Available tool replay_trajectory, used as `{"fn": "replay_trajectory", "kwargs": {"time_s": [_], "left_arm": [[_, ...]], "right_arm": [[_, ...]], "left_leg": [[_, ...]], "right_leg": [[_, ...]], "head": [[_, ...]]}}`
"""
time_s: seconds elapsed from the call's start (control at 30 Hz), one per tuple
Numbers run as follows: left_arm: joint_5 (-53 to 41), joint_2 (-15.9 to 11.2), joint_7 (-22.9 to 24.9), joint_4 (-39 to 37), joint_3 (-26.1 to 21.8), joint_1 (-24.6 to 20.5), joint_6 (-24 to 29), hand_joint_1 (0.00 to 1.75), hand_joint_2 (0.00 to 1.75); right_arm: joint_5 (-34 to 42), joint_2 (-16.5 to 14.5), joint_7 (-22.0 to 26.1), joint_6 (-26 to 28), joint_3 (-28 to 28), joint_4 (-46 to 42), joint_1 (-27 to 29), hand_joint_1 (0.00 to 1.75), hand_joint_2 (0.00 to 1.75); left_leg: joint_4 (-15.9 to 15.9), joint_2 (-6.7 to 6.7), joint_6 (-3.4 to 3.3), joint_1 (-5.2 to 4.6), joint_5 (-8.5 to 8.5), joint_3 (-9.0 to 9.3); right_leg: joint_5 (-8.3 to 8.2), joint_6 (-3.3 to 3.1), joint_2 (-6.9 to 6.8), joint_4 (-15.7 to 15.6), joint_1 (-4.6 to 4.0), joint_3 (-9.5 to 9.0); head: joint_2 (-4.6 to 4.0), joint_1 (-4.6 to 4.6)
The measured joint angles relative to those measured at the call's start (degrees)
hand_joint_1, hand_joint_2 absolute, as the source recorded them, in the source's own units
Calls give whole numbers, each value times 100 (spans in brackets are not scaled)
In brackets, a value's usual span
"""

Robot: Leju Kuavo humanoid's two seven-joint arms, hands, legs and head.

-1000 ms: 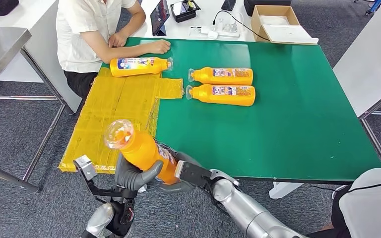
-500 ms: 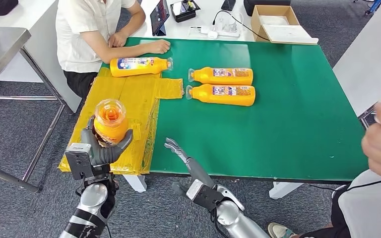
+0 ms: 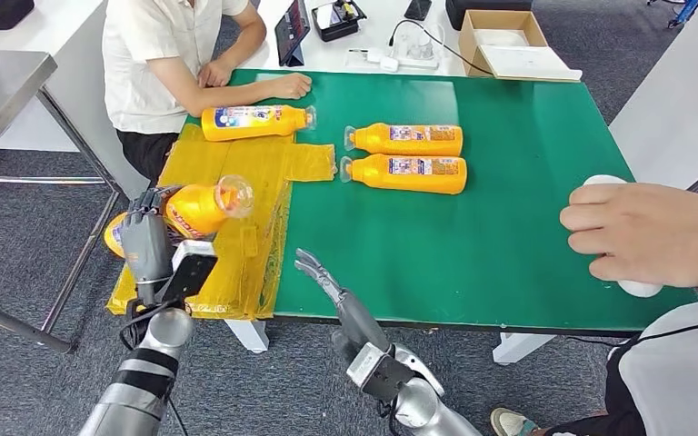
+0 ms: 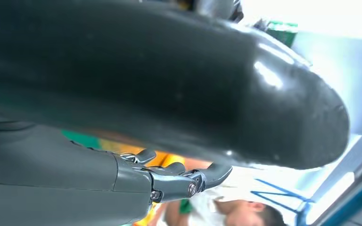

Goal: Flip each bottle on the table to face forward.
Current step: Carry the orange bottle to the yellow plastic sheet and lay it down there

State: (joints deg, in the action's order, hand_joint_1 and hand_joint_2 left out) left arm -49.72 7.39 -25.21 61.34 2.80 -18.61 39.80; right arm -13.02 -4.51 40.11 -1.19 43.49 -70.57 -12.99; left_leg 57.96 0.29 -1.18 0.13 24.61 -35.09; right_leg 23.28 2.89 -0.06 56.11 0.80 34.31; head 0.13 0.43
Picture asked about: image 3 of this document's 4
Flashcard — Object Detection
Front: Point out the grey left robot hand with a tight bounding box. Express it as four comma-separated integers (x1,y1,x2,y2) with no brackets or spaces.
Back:
121,186,175,287

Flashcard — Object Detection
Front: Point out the person's right hand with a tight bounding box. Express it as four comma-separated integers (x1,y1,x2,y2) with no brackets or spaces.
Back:
272,72,314,101
559,182,698,290

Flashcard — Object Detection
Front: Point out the person's left hand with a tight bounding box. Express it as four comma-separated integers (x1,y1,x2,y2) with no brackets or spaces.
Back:
196,58,234,89

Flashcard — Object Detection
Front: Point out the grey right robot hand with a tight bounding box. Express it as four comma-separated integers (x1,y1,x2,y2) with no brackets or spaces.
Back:
293,248,394,362

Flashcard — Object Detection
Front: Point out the round white black controller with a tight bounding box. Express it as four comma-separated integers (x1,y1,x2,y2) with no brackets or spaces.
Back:
582,174,664,299

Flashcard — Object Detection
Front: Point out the orange detergent bottle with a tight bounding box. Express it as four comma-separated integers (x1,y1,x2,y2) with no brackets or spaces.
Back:
343,123,464,158
200,104,318,143
103,174,255,260
339,153,468,195

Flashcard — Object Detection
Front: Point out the black tablet on stand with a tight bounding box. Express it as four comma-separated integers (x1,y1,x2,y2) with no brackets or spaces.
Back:
274,0,312,67

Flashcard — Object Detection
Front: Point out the person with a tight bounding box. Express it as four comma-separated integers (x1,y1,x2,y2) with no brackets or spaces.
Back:
102,0,314,182
490,174,698,436

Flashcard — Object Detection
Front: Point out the black tray with small items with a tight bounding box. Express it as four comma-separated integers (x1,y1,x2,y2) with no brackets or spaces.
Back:
311,0,368,44

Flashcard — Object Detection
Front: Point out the white table leg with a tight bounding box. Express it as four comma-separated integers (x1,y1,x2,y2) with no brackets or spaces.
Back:
224,319,271,355
493,332,558,366

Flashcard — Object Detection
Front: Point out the white table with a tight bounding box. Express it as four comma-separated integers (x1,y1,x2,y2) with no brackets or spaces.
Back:
609,5,698,193
0,0,152,209

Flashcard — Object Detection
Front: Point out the yellow taped cardboard sheet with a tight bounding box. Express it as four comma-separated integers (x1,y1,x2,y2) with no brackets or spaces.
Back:
105,123,337,322

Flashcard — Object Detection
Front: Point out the white power strip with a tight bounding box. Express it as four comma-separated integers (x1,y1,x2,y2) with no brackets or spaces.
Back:
346,36,441,72

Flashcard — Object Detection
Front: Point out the black smartphone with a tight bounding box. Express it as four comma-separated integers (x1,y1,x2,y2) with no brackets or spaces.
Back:
404,0,434,22

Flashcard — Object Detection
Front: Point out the brown cardboard box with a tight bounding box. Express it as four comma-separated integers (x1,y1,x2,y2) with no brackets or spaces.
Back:
459,9,550,78

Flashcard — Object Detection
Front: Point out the white flat box lid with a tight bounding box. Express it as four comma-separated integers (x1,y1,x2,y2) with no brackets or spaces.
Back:
479,45,583,83

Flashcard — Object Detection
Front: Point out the steel table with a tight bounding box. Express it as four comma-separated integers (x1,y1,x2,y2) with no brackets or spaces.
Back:
0,50,122,354

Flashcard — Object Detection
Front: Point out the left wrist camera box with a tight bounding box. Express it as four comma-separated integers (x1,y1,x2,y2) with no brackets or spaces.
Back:
161,239,219,304

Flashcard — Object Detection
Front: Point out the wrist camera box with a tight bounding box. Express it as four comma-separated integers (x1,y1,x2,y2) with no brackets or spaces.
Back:
161,239,219,304
346,342,416,402

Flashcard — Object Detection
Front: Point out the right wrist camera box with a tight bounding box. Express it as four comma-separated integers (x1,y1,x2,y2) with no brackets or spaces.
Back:
346,342,416,402

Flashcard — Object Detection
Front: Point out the black cable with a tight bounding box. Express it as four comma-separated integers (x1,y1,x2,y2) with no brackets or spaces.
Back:
388,19,494,77

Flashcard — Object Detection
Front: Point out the blue metal cart frame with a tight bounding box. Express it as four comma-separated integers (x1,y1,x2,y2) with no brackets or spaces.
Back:
646,0,698,29

